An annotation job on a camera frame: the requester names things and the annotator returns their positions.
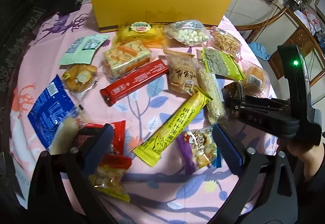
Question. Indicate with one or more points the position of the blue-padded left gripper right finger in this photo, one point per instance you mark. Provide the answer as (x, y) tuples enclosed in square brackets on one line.
[(233, 156)]

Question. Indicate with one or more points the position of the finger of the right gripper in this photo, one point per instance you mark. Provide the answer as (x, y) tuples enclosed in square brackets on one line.
[(232, 113), (232, 102)]

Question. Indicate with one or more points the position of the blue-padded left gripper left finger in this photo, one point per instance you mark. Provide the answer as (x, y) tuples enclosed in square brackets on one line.
[(101, 145)]

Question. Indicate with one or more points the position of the bun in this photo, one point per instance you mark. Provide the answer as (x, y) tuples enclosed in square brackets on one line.
[(256, 82)]

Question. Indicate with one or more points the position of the pink bag of chips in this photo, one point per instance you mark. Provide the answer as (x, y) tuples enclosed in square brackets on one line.
[(225, 42)]

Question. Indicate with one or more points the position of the rice cracker pack orange label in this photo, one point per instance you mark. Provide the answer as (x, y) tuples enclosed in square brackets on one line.
[(125, 57)]

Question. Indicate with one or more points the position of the light green snack packet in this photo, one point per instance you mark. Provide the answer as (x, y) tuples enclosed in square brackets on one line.
[(82, 50)]

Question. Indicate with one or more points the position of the person's right hand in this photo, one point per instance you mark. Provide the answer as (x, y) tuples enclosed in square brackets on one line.
[(311, 157)]

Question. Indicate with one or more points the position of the small dark snack packet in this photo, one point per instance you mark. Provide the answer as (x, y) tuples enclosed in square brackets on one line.
[(234, 90)]

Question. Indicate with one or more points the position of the red snack packet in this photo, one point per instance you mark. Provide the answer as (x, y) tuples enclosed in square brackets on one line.
[(93, 129)]

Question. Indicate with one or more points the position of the purple popcorn packet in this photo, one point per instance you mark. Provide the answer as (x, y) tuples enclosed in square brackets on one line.
[(198, 149)]

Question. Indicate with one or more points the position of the yellow red candy packet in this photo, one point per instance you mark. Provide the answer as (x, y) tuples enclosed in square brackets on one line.
[(108, 175)]

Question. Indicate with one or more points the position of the sesame bar clear packet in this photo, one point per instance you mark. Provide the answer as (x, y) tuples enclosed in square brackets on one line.
[(216, 108)]

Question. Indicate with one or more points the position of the green pumpkin seed packet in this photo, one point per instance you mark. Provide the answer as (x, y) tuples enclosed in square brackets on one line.
[(222, 64)]

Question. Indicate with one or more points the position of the long yellow bar packet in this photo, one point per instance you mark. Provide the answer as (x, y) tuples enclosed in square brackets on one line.
[(150, 151)]

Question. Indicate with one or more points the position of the brown cracker clear packet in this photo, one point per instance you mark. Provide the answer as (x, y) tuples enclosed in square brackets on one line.
[(182, 71)]

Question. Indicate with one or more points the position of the blue cloth on chair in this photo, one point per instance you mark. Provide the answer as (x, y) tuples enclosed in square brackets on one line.
[(259, 51)]

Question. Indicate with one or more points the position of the blue snack packet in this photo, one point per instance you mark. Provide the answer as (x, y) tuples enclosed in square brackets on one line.
[(50, 108)]

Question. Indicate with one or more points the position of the round cake clear packet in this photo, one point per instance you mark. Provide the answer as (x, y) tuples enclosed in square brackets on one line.
[(79, 79)]

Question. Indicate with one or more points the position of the pink patterned tablecloth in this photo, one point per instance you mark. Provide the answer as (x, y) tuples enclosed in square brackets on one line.
[(161, 194)]

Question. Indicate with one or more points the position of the red wafer bar packet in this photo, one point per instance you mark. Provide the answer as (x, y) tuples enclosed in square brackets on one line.
[(133, 81)]

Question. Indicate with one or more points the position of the white candy clear bag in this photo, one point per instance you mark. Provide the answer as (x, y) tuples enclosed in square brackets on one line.
[(189, 32)]

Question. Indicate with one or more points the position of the wooden chair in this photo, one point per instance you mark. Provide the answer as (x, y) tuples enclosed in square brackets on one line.
[(284, 28)]

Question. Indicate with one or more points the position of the yellow bread snack packet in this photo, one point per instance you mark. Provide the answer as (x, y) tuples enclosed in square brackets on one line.
[(150, 35)]

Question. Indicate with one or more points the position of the dark carved wooden furniture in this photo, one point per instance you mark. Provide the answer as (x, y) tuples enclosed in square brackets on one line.
[(18, 19)]

